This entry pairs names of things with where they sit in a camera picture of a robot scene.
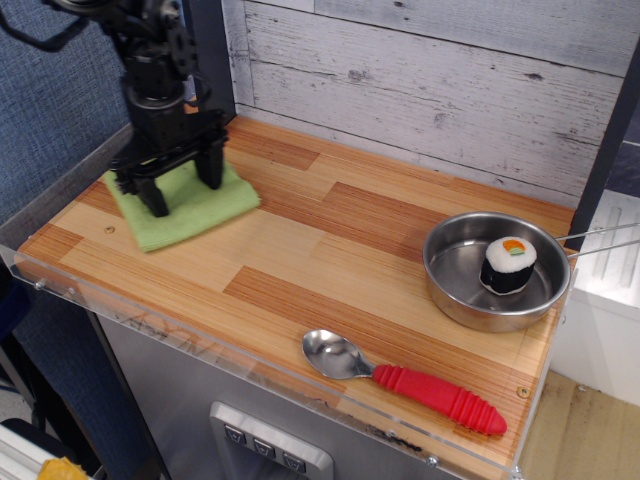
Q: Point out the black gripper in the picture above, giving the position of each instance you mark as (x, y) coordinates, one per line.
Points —
(165, 135)

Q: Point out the green microfiber cloth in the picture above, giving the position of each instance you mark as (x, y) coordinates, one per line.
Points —
(193, 207)

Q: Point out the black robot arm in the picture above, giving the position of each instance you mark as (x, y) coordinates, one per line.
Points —
(159, 56)

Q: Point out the clear acrylic front guard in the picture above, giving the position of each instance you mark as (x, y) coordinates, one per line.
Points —
(174, 373)

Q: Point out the silver button control panel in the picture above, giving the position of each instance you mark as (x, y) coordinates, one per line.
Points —
(253, 449)

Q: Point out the yellow object bottom left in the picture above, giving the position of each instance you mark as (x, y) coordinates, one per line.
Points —
(61, 469)

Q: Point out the plush sushi roll toy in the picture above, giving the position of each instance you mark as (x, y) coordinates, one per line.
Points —
(508, 265)

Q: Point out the white ridged block right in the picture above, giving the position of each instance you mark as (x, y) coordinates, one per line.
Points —
(608, 266)

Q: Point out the dark grey left post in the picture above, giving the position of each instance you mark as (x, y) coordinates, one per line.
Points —
(214, 87)

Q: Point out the dark grey post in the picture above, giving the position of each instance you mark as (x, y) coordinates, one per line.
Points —
(214, 87)
(619, 122)

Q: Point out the spoon with red handle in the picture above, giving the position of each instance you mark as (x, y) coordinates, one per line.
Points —
(335, 357)

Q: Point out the steel pan with wire handle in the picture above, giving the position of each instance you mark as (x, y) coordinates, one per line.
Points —
(454, 253)

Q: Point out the dark grey right post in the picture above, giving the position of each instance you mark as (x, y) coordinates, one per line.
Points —
(619, 122)

